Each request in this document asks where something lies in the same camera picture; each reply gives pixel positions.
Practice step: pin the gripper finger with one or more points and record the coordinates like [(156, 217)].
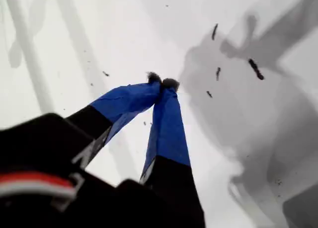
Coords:
[(169, 138), (124, 103)]

